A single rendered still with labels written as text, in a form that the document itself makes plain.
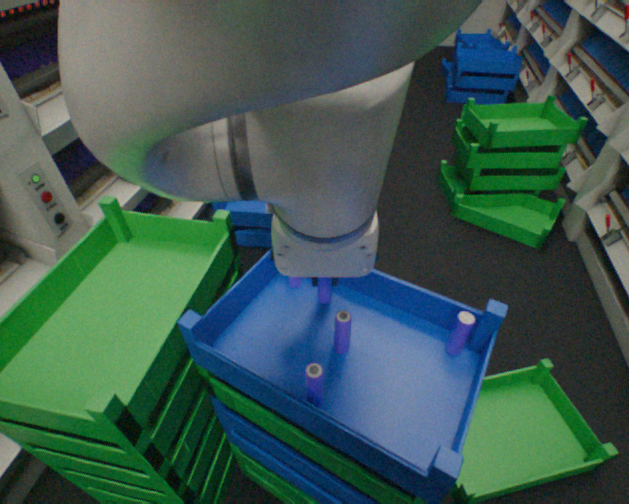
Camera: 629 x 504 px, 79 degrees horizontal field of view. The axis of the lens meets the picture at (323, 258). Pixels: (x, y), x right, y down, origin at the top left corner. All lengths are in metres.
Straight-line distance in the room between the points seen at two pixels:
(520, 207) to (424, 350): 1.10
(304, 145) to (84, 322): 0.46
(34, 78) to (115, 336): 0.48
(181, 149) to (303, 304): 0.35
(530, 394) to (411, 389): 0.57
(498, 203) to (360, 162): 1.30
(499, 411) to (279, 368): 0.60
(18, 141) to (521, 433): 1.03
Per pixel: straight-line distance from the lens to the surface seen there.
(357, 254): 0.35
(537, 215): 1.52
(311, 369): 0.39
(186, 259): 0.62
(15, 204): 0.73
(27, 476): 0.97
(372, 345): 0.48
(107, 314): 0.58
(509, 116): 1.55
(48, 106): 0.83
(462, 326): 0.45
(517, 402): 0.98
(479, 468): 0.89
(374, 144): 0.20
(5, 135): 0.72
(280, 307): 0.52
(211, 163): 0.22
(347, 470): 0.47
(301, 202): 0.24
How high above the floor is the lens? 0.80
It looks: 44 degrees down
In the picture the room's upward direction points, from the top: straight up
